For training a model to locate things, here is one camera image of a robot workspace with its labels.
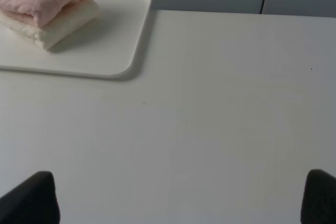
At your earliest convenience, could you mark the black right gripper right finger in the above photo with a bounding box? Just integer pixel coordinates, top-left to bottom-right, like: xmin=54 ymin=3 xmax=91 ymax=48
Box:
xmin=300 ymin=169 xmax=335 ymax=224

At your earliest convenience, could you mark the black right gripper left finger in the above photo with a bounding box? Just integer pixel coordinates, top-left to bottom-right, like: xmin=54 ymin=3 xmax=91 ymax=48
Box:
xmin=1 ymin=171 xmax=60 ymax=224

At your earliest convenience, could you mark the cream white towel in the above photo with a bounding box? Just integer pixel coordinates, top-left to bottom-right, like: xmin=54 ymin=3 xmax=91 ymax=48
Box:
xmin=1 ymin=0 xmax=99 ymax=50

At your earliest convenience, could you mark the white plastic tray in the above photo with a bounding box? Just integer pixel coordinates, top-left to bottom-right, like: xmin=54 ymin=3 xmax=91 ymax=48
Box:
xmin=1 ymin=0 xmax=152 ymax=79

